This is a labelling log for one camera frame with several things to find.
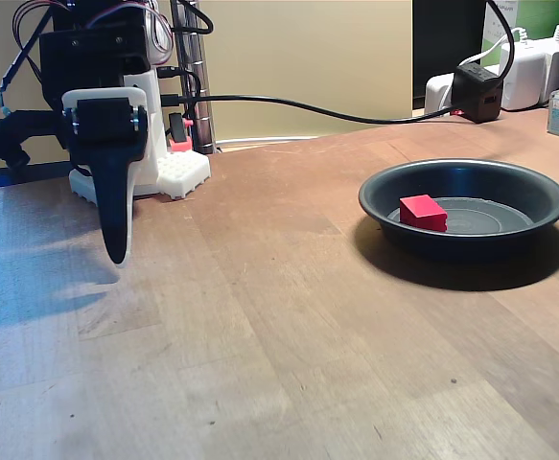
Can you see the white power strip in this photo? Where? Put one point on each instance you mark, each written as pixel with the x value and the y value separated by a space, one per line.
pixel 438 93

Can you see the black monitor panel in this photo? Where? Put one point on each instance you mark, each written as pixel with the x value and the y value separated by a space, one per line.
pixel 447 38

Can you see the white charger brick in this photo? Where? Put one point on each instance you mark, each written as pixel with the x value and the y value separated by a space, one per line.
pixel 530 76

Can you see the dark round metal pan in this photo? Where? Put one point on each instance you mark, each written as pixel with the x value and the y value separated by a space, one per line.
pixel 499 225

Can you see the chrome metal pole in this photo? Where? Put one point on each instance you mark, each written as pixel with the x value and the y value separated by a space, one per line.
pixel 202 72

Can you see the red lego block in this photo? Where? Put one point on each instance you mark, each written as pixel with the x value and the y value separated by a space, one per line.
pixel 423 213

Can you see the green and white box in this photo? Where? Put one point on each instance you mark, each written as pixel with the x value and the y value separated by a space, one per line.
pixel 538 19

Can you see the red and black clamp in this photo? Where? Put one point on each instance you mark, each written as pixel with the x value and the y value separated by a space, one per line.
pixel 180 144

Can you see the black gripper camera module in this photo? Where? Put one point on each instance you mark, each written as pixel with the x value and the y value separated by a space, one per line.
pixel 6 136

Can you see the black cube power adapter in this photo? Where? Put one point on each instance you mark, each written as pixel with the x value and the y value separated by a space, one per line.
pixel 478 93

